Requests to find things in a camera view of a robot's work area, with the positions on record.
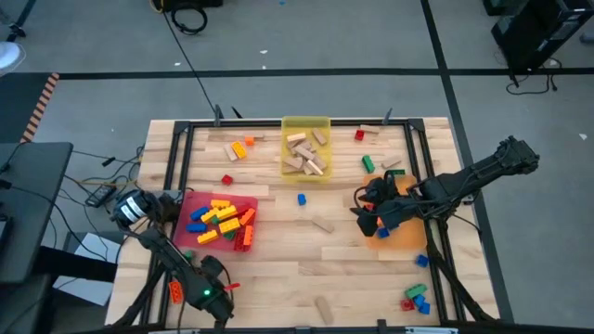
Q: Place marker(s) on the black desk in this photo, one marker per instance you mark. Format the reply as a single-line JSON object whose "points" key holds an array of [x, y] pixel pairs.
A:
{"points": [[28, 209]]}

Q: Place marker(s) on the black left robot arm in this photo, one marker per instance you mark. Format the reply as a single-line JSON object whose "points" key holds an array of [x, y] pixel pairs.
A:
{"points": [[162, 250]]}

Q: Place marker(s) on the black tripod leg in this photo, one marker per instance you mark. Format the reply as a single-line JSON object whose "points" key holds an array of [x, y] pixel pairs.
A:
{"points": [[18, 25]]}

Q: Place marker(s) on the orange six-stud block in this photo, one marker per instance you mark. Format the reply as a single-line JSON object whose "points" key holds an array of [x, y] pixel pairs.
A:
{"points": [[247, 216]]}

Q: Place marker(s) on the black aluminium table frame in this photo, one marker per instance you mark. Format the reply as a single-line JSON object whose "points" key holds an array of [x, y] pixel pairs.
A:
{"points": [[260, 123]]}

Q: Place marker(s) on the long blue block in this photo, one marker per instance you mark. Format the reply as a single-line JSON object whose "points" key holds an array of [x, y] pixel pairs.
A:
{"points": [[196, 227], [199, 213]]}

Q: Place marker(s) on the black computer cabinet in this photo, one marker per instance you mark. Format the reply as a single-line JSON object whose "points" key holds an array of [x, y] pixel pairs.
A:
{"points": [[533, 32]]}

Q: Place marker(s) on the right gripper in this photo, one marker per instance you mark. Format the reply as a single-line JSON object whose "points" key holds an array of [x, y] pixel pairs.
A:
{"points": [[392, 206]]}

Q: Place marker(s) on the long yellow-orange block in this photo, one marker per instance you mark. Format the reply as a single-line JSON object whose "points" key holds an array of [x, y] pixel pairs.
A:
{"points": [[229, 226], [207, 237]]}

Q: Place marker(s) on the pink plastic bin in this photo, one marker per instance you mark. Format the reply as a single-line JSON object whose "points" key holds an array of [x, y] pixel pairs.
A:
{"points": [[185, 241]]}

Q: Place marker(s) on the black equipment case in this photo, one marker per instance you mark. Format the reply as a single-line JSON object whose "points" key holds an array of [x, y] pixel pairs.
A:
{"points": [[190, 3]]}

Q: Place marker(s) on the small red block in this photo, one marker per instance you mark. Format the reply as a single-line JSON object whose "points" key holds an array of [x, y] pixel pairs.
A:
{"points": [[359, 135], [226, 179], [408, 304]]}

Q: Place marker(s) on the orange plastic bin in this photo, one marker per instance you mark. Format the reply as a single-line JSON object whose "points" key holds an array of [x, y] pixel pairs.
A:
{"points": [[408, 236]]}

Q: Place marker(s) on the black power adapter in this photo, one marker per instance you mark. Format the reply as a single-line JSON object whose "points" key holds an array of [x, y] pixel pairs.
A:
{"points": [[99, 196]]}

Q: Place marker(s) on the white paper sheet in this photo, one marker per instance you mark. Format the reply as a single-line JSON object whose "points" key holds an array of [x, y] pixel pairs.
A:
{"points": [[93, 260]]}

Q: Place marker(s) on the large red stud block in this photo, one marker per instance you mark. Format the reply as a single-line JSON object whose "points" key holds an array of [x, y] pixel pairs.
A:
{"points": [[238, 242]]}

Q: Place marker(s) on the small orange block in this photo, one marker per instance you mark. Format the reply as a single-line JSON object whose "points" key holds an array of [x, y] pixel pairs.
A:
{"points": [[249, 140]]}

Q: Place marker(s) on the small blue block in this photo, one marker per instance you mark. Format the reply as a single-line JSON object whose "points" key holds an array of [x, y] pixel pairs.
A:
{"points": [[422, 260], [383, 233], [301, 199], [424, 308], [418, 300]]}

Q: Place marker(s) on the long orange block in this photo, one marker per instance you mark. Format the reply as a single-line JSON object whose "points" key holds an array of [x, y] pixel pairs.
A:
{"points": [[249, 235], [175, 292]]}

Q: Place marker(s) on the yellow plastic bin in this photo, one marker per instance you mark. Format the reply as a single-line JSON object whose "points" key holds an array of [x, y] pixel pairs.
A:
{"points": [[290, 124]]}

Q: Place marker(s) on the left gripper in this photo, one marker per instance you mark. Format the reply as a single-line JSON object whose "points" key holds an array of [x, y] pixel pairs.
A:
{"points": [[222, 308]]}

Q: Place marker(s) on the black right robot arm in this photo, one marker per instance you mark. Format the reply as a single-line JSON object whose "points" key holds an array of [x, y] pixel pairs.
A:
{"points": [[473, 178]]}

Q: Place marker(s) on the orange black hazard strip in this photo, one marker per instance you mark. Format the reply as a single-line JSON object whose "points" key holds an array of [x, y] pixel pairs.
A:
{"points": [[42, 104]]}

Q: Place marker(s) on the bright green long block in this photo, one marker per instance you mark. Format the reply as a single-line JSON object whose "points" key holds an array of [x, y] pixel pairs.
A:
{"points": [[368, 163], [188, 254], [216, 221], [416, 291]]}

